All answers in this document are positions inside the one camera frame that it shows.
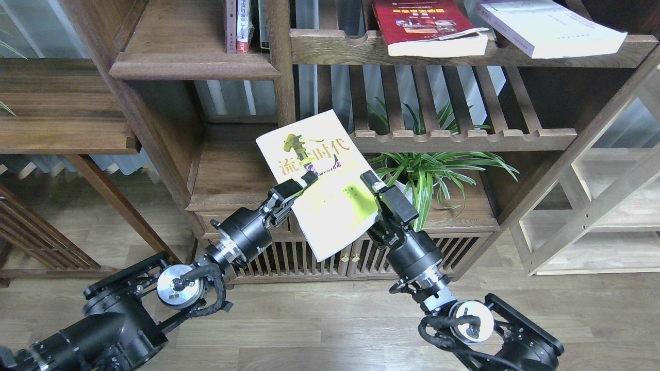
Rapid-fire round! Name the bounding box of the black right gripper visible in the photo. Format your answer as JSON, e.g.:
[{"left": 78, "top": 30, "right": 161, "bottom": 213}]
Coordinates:
[{"left": 360, "top": 171, "right": 443, "bottom": 281}]

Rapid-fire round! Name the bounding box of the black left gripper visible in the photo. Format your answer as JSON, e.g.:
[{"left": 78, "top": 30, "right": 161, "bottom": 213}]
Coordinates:
[{"left": 210, "top": 171, "right": 319, "bottom": 263}]

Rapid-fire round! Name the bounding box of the yellow green book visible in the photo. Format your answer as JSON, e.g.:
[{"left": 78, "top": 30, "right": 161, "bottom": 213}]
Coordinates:
[{"left": 255, "top": 110, "right": 378, "bottom": 261}]

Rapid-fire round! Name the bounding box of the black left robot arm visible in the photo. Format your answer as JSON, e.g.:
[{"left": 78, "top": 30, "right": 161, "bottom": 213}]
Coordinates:
[{"left": 2, "top": 171, "right": 318, "bottom": 370}]

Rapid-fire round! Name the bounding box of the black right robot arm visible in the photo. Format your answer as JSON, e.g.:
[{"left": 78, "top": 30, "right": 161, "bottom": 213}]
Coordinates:
[{"left": 361, "top": 171, "right": 564, "bottom": 370}]

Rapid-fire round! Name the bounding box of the light wooden shelf unit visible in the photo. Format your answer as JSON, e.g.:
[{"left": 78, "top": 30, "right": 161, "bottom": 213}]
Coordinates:
[{"left": 510, "top": 68, "right": 659, "bottom": 275}]

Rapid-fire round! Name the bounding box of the potted spider plant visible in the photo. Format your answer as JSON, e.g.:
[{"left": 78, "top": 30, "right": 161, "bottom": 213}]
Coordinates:
[{"left": 367, "top": 96, "right": 520, "bottom": 232}]

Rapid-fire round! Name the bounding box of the left slatted cabinet door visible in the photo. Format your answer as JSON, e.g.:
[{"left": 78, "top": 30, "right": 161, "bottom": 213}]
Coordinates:
[{"left": 228, "top": 241, "right": 352, "bottom": 284}]

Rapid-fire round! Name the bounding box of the slatted cabinet door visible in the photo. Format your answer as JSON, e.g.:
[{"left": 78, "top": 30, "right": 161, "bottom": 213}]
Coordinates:
[
  {"left": 346, "top": 232, "right": 492, "bottom": 280},
  {"left": 228, "top": 241, "right": 352, "bottom": 284}
]

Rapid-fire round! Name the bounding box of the right slatted cabinet door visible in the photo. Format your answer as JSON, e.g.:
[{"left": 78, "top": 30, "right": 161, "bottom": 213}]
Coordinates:
[{"left": 346, "top": 232, "right": 492, "bottom": 280}]

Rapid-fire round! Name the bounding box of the dark wooden bookshelf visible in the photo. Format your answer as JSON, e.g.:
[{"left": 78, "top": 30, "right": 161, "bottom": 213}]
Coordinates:
[{"left": 57, "top": 0, "right": 660, "bottom": 285}]

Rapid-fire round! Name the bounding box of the upright pink spine book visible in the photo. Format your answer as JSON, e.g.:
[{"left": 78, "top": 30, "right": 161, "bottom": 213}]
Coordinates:
[{"left": 225, "top": 0, "right": 238, "bottom": 54}]

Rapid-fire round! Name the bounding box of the upright red white book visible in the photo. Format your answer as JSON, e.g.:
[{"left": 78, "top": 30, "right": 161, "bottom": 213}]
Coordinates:
[{"left": 236, "top": 0, "right": 254, "bottom": 54}]

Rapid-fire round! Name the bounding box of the upright dark book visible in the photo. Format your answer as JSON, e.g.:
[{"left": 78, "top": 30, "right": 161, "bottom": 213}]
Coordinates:
[{"left": 257, "top": 0, "right": 270, "bottom": 54}]

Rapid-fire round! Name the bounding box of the white lavender book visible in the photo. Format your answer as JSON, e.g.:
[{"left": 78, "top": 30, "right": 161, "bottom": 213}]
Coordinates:
[{"left": 475, "top": 1, "right": 628, "bottom": 59}]

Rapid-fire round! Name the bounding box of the dark wooden side table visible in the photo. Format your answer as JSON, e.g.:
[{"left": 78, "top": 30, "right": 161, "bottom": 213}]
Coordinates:
[{"left": 1, "top": 57, "right": 170, "bottom": 252}]

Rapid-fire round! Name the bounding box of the dark wooden slatted rack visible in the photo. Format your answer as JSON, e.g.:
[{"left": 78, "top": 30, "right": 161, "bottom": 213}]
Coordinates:
[{"left": 1, "top": 186, "right": 118, "bottom": 287}]

